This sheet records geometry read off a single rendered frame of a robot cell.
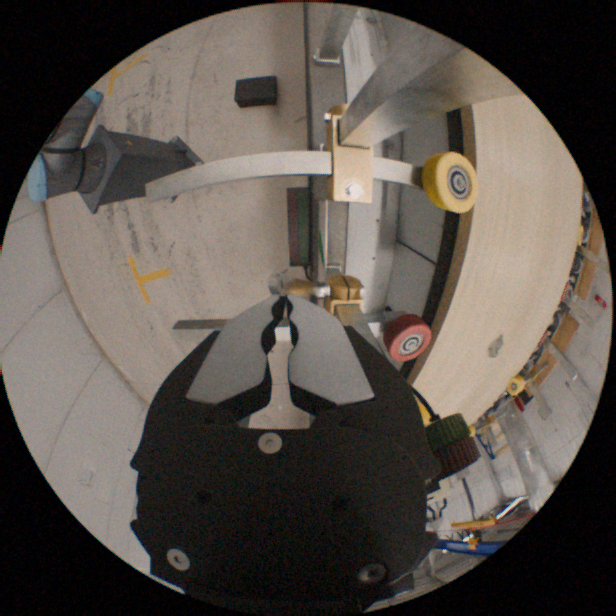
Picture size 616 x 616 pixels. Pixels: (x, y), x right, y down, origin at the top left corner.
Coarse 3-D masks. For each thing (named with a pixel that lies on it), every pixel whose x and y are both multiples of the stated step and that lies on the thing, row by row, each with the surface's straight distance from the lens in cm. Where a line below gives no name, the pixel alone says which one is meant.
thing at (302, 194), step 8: (304, 192) 41; (304, 200) 41; (304, 208) 41; (304, 216) 41; (304, 224) 41; (304, 232) 41; (304, 240) 42; (304, 248) 42; (304, 256) 43; (304, 264) 43
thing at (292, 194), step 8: (288, 192) 41; (296, 192) 41; (288, 200) 41; (296, 200) 41; (288, 208) 41; (296, 208) 41; (296, 216) 41; (296, 224) 41; (296, 232) 41; (296, 240) 42; (296, 248) 42; (296, 256) 43; (296, 264) 43
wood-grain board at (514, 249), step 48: (480, 144) 35; (528, 144) 51; (480, 192) 33; (528, 192) 47; (576, 192) 93; (480, 240) 34; (528, 240) 49; (576, 240) 100; (480, 288) 38; (528, 288) 58; (432, 336) 39; (480, 336) 49; (528, 336) 83; (432, 384) 51; (480, 384) 77
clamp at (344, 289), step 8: (328, 280) 30; (336, 280) 30; (344, 280) 31; (352, 280) 30; (336, 288) 28; (344, 288) 28; (352, 288) 28; (360, 288) 29; (336, 296) 28; (344, 296) 28; (352, 296) 28; (360, 296) 30; (328, 304) 30; (336, 304) 28; (344, 304) 29; (352, 304) 29; (360, 304) 29
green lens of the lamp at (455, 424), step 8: (448, 416) 18; (456, 416) 19; (432, 424) 18; (440, 424) 18; (448, 424) 18; (456, 424) 18; (464, 424) 19; (432, 432) 18; (440, 432) 18; (448, 432) 18; (456, 432) 18; (464, 432) 19; (432, 440) 18; (440, 440) 18; (448, 440) 18; (432, 448) 18
